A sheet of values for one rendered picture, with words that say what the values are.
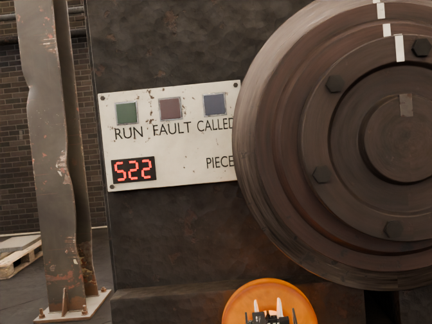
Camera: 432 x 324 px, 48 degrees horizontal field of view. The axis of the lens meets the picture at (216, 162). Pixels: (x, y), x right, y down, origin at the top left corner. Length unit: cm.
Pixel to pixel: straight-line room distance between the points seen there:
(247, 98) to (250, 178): 12
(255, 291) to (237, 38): 45
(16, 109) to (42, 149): 401
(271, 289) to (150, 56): 46
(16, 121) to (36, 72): 398
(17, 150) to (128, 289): 663
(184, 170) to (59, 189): 267
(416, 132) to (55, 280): 319
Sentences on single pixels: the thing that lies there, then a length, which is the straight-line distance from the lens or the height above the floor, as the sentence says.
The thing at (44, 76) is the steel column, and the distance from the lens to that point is 355.
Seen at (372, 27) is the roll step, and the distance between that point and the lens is 75.
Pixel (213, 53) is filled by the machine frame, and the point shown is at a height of 130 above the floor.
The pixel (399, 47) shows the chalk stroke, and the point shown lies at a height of 124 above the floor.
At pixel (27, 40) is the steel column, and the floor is 190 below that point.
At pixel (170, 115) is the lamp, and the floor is 119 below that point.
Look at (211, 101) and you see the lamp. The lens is 88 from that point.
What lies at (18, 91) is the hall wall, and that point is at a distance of 753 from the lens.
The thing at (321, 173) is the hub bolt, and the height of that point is 108.
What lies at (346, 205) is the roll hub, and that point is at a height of 103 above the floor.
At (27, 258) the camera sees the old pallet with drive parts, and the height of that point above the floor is 6.
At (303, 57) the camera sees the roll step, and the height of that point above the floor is 125.
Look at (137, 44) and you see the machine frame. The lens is 94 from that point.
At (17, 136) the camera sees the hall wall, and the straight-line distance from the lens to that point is 752.
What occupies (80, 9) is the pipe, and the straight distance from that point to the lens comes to 686.
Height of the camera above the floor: 114
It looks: 3 degrees down
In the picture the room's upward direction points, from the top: 5 degrees counter-clockwise
